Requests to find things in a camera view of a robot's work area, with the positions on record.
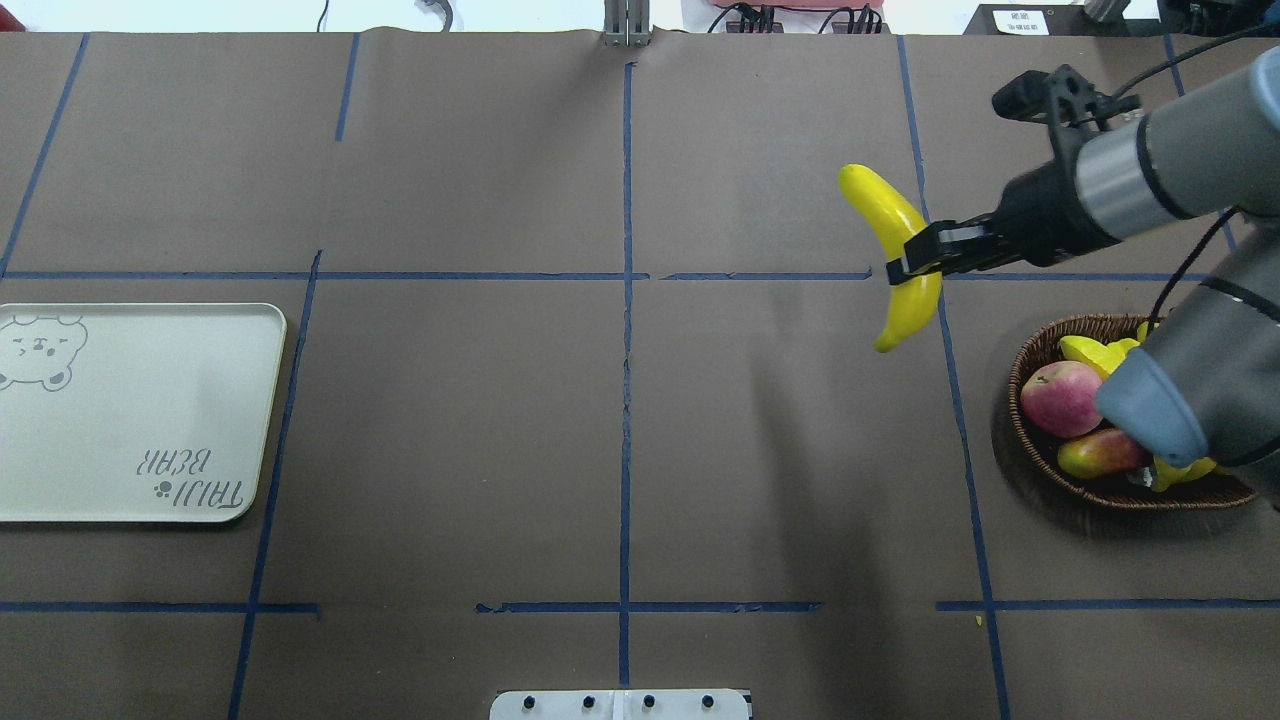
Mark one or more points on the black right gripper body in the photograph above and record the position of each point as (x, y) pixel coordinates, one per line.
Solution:
(1042, 214)

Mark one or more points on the grey aluminium post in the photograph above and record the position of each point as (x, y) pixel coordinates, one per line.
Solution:
(627, 23)

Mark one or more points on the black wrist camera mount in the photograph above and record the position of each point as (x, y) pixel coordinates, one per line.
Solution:
(1063, 97)

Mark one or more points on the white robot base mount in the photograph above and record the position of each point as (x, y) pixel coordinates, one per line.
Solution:
(669, 703)

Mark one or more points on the red apple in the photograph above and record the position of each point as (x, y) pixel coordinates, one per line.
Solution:
(1059, 399)

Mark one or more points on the cream bear-print tray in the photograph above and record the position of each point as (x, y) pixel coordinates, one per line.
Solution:
(113, 413)

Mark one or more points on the yellow banana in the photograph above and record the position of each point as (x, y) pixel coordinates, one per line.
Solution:
(1103, 358)
(894, 221)

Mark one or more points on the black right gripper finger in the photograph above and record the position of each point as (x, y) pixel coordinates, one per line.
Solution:
(942, 247)

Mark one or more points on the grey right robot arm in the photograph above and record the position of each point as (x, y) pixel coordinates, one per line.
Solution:
(1204, 382)

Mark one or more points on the red-green mango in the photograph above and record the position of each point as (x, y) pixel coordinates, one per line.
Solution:
(1102, 453)

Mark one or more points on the brown wicker basket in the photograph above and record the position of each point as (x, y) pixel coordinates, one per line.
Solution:
(1039, 450)

